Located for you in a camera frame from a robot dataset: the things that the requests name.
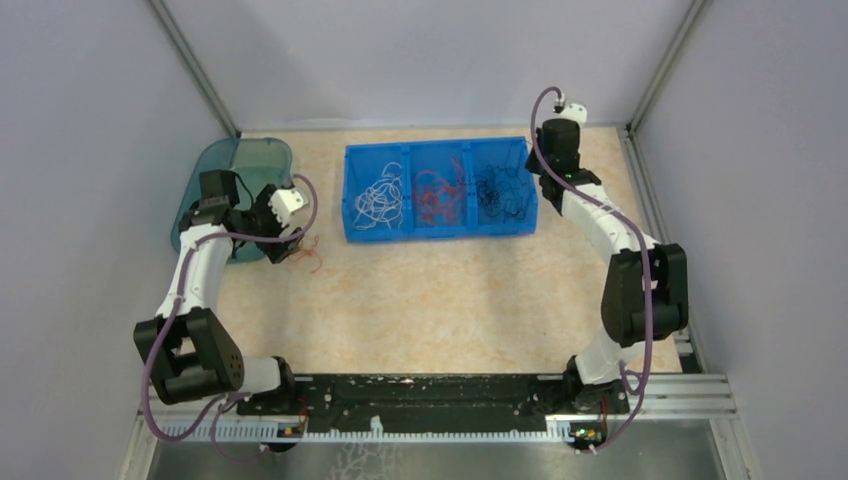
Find white slotted cable duct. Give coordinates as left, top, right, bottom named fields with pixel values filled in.
left=186, top=417, right=575, bottom=444

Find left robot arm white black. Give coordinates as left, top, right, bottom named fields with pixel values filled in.
left=133, top=170, right=317, bottom=414

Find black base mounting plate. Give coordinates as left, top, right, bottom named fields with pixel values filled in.
left=291, top=374, right=584, bottom=435

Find orange cable in bin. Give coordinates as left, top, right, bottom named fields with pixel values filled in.
left=410, top=155, right=468, bottom=227

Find teal translucent plastic tray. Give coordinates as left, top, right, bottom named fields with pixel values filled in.
left=170, top=137, right=294, bottom=250

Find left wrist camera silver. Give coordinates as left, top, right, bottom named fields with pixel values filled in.
left=267, top=187, right=310, bottom=227

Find white cables in bin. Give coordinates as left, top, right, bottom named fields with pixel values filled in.
left=352, top=158, right=407, bottom=232

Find blue three-compartment plastic bin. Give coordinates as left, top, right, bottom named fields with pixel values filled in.
left=341, top=137, right=539, bottom=244

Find aluminium frame rail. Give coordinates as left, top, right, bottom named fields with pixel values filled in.
left=617, top=124, right=761, bottom=479

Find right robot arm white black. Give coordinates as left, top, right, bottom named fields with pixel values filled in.
left=525, top=118, right=689, bottom=412

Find black cables in bin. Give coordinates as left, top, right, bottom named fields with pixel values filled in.
left=473, top=145, right=531, bottom=223

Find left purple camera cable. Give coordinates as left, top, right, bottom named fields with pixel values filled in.
left=140, top=173, right=319, bottom=462

